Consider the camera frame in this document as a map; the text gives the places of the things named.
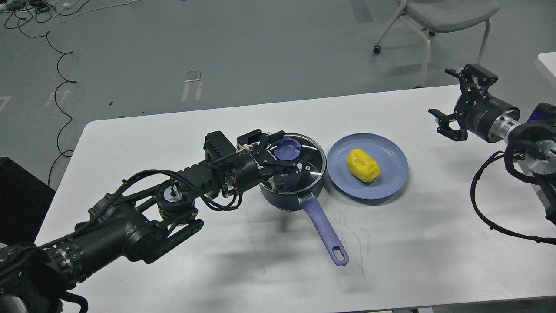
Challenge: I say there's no glass lid purple knob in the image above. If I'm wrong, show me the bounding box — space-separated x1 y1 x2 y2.
261 133 327 195

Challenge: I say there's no grey office chair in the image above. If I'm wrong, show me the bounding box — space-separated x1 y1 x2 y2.
373 0 500 87

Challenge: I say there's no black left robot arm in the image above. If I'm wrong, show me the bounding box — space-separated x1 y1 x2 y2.
1 130 308 313

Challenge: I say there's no dark blue saucepan purple handle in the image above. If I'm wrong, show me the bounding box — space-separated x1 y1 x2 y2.
258 133 350 266

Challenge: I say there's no black floor cable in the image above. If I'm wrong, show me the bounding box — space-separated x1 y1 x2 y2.
0 0 92 185

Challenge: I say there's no black box at left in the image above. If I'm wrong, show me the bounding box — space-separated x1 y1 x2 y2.
0 157 55 246

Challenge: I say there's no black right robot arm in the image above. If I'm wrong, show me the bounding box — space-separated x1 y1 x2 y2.
429 64 556 223

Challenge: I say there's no yellow potato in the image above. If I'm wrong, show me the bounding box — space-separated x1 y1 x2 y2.
345 148 381 183

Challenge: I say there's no small grey floor plate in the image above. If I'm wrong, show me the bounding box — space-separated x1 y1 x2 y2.
183 70 202 83

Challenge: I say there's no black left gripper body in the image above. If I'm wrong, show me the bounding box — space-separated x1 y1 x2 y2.
230 148 276 192

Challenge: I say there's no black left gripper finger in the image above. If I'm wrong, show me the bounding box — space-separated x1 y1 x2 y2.
267 156 310 194
237 129 285 163

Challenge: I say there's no blue round plate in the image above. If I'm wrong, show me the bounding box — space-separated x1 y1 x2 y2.
327 133 409 201

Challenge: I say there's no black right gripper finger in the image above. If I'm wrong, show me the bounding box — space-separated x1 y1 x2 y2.
428 109 467 141
445 64 499 98

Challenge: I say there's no white table at right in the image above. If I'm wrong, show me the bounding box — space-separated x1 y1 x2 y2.
534 52 556 88

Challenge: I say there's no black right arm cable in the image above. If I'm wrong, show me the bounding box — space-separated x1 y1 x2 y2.
470 150 556 245

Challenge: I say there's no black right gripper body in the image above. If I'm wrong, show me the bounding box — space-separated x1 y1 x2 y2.
454 90 520 143

